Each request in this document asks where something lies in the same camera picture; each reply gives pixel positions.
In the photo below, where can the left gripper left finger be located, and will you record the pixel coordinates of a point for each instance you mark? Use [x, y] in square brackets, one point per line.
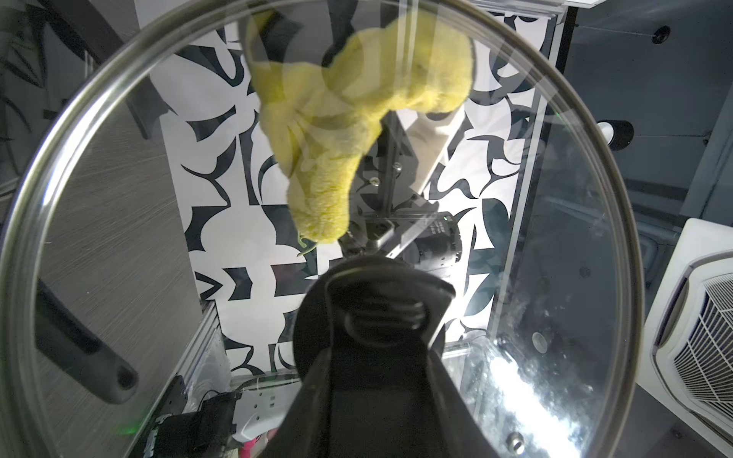
[306, 431]

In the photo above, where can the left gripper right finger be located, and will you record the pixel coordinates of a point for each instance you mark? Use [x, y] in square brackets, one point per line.
[456, 433]

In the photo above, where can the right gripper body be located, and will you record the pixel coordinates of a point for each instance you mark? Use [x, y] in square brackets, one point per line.
[422, 237]

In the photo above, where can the yellow cleaning cloth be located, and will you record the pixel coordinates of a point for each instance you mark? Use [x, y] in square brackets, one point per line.
[327, 73]

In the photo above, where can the large glass pot lid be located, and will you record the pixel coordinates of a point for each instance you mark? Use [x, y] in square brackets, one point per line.
[96, 218]

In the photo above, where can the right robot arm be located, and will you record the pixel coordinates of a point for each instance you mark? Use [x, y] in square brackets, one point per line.
[395, 172]

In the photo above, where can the white ceiling air vent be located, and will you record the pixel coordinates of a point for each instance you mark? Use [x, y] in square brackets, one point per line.
[686, 361]

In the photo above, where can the large black frying pan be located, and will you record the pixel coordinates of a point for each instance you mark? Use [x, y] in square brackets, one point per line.
[73, 348]

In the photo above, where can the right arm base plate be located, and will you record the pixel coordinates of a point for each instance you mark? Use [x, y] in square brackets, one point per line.
[206, 431]

